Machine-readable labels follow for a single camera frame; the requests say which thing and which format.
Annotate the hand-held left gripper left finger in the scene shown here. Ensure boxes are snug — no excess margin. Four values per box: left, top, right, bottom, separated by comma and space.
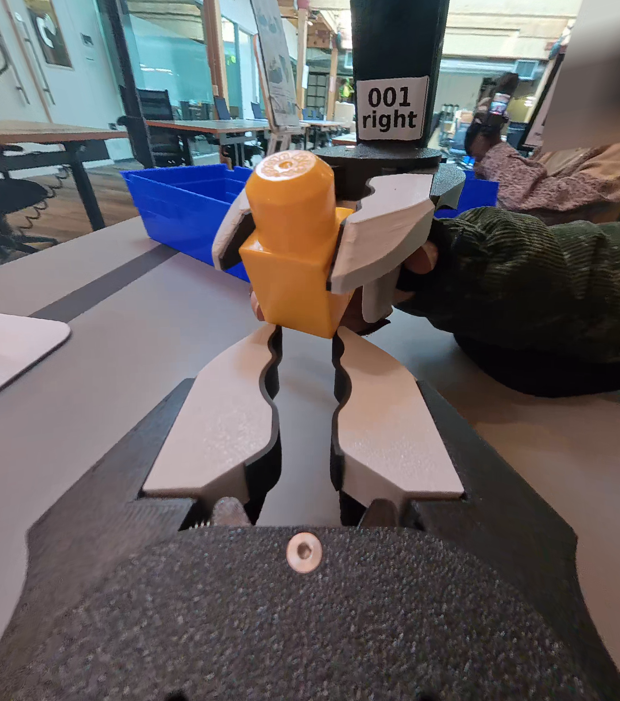
141, 323, 283, 525

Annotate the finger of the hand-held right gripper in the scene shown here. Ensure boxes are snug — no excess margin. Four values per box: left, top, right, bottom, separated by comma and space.
325, 172, 436, 324
211, 189, 258, 273

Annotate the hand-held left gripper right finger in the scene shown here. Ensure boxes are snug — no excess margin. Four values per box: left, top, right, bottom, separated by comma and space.
331, 326, 465, 513

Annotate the blue plastic bin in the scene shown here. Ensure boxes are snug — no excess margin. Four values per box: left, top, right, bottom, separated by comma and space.
435, 170, 500, 220
121, 163, 258, 283

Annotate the yellow mega block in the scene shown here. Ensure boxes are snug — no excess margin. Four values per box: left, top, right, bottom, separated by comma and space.
239, 152, 355, 338

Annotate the person's right forearm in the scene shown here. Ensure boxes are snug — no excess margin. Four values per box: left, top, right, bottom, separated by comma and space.
397, 205, 620, 398

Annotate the wooden desk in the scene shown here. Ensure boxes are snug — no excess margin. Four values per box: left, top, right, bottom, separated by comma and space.
0, 119, 130, 231
146, 118, 272, 165

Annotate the black office chair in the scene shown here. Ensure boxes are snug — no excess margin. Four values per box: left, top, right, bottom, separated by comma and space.
0, 145, 61, 269
135, 88, 182, 168

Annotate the black tripod pole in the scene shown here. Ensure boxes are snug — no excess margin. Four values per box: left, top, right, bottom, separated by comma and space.
103, 0, 157, 171

